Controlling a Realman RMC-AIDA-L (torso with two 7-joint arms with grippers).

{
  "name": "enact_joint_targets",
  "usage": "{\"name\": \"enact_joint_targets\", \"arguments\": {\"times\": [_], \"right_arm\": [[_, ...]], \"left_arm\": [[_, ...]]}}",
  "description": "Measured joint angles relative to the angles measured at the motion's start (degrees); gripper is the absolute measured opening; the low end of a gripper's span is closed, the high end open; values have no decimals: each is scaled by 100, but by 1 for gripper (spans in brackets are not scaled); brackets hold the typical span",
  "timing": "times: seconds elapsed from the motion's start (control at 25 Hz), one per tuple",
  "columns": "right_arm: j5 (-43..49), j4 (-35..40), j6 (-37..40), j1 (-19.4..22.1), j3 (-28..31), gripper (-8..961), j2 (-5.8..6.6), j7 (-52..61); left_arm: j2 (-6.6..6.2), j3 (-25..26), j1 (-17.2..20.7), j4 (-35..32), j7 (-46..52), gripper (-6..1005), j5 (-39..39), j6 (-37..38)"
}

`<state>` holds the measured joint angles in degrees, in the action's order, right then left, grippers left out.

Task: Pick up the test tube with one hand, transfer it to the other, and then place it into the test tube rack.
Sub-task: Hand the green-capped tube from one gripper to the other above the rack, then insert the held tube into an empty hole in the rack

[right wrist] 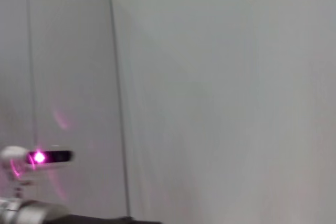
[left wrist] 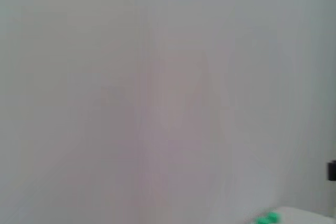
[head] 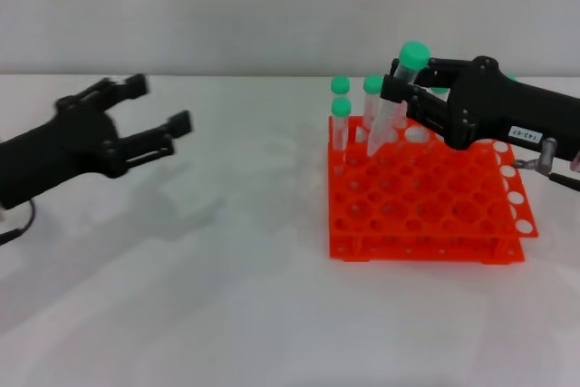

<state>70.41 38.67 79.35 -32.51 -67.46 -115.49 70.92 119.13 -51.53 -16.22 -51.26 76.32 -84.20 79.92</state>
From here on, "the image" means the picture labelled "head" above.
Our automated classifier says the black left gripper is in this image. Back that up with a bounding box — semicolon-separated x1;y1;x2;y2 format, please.
0;73;195;211

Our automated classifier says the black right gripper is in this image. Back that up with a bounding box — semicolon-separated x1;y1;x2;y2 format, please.
379;54;580;162

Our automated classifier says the orange plastic test tube rack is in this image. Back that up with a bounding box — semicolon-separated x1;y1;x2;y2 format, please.
325;114;540;266

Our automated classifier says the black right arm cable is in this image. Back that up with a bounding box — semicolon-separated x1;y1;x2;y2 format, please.
513;136;580;193

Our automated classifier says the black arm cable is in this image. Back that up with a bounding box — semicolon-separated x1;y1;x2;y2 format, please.
513;136;580;193
0;198;37;246

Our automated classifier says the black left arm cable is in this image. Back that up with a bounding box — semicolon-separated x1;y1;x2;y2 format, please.
0;198;37;246

